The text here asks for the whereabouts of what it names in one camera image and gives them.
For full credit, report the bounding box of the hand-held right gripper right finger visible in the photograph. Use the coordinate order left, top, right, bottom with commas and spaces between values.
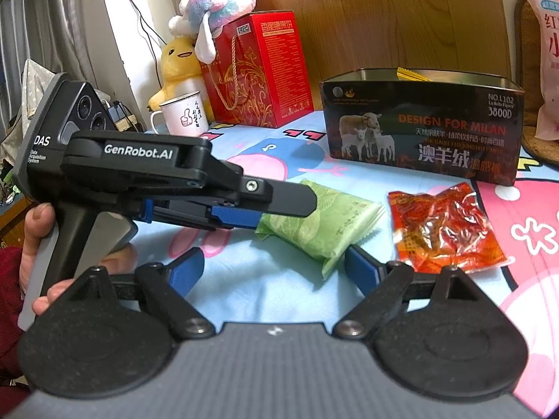
334, 244, 494, 339

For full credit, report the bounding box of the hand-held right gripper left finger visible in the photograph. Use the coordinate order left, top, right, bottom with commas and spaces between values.
57, 247, 217, 339

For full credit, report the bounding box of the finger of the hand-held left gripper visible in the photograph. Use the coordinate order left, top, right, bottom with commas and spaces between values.
238, 177, 317, 219
140, 198, 263, 231

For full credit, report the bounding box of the light green pastry packet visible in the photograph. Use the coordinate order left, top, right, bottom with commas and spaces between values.
254, 179, 387, 280

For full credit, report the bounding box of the red spicy snack packet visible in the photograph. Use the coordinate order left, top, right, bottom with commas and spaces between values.
388, 182, 516, 275

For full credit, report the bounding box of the black box with sheep print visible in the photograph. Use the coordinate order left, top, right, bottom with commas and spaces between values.
319, 68, 525, 186

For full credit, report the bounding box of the person's left hand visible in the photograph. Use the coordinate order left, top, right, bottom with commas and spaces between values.
20, 203, 138, 317

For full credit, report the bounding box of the dark charger adapter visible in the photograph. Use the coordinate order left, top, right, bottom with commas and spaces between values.
98, 98, 140, 132

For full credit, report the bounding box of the white enamel mug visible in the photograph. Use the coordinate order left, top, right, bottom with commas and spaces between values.
150, 91, 210, 137

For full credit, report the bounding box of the patterned grey cloth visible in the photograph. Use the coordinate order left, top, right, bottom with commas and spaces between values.
0, 59, 49, 204

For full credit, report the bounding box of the red gift box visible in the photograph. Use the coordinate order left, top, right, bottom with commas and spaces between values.
201, 10, 314, 129

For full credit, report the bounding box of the yellow duck plush toy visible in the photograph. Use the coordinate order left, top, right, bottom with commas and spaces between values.
147, 37, 208, 112

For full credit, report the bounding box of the printed blue blanket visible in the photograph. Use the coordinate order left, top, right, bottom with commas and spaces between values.
135, 109, 559, 406

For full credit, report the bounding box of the grey curtain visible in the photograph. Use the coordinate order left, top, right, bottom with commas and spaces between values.
0, 0, 110, 110

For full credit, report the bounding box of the wooden board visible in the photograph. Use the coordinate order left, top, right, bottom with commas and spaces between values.
188, 0, 520, 114

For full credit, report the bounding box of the brown seat cushion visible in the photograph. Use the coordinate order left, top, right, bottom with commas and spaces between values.
513, 0, 559, 167

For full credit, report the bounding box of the large pink snack bag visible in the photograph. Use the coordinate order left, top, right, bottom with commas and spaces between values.
516, 0, 559, 134

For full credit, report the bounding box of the black wall cable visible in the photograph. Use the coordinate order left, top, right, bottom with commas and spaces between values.
116, 0, 164, 46

